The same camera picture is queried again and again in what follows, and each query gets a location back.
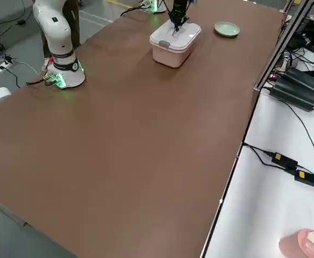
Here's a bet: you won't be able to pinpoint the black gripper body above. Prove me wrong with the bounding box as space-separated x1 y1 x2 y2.
172 0 189 17

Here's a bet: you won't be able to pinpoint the white lid grey clasps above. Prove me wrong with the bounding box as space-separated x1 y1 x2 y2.
149 20 202 53

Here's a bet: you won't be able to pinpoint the pale pink storage box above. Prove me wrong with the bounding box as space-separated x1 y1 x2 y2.
152 33 201 69

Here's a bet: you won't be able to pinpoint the pale green round plate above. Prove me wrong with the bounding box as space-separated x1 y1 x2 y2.
213 21 241 38

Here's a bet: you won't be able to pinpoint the person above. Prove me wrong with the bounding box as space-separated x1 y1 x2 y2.
62 0 81 51

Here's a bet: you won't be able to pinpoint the dark finned power supply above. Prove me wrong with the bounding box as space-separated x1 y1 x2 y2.
283 67 314 94
269 77 314 112

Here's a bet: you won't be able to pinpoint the black power brick yellow label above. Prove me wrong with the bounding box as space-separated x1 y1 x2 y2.
270 152 299 170
293 169 314 188

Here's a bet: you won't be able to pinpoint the white power strip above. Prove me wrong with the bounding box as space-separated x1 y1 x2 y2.
0 60 15 74

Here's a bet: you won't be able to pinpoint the pink lidded container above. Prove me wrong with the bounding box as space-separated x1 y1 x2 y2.
278 228 314 258

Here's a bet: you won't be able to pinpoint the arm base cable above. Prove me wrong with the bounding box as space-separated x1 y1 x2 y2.
119 5 152 17
26 74 56 87

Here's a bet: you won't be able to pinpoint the aluminium frame post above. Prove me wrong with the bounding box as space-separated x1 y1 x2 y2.
253 0 314 91

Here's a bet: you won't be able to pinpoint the black power brick cable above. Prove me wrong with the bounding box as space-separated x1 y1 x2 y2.
242 143 287 169

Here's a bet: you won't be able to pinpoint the long black power cable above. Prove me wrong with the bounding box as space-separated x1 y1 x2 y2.
263 86 314 173

